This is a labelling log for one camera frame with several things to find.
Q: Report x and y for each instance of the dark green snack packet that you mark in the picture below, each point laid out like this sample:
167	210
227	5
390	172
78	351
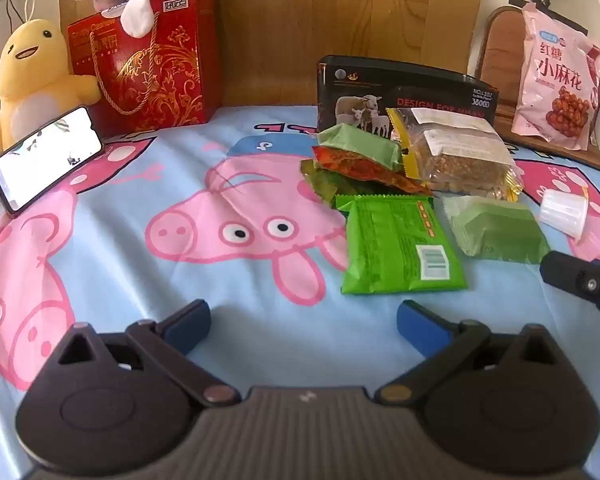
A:
325	184

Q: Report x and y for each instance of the bright green snack packet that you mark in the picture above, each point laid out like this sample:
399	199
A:
390	245

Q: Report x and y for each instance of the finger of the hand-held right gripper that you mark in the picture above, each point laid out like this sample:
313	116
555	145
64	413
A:
577	277

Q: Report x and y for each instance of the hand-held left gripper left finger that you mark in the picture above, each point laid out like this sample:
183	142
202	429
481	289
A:
187	322

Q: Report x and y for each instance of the red snack packet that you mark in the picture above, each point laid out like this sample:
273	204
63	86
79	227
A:
365	167

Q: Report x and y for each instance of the yellow duck plush toy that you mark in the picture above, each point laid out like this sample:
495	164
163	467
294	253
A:
30	75

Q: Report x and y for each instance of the pig print blanket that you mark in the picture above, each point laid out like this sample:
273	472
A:
130	270

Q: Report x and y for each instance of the clear yellow-edged snack bag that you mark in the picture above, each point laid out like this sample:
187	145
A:
460	160

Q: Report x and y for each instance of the white jelly cup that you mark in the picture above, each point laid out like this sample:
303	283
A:
560	210

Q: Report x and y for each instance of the black sheep print box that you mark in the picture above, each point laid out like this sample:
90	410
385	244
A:
430	90

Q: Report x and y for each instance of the red gift box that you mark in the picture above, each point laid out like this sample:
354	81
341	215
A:
180	60

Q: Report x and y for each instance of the wooden chair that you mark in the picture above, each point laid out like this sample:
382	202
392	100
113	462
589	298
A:
500	50

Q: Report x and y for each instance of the light green snack packet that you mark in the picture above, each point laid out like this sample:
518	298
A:
360	145

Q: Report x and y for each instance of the pale green wrapped cake packet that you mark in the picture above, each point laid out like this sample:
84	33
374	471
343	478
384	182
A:
495	225

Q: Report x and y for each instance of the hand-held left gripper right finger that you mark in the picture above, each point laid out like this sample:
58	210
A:
416	321

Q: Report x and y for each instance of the wooden headboard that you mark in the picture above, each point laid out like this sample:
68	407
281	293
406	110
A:
305	10

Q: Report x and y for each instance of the smartphone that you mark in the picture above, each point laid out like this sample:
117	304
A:
45	160

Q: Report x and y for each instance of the pink snack bag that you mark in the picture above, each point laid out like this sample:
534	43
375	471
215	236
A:
555	85

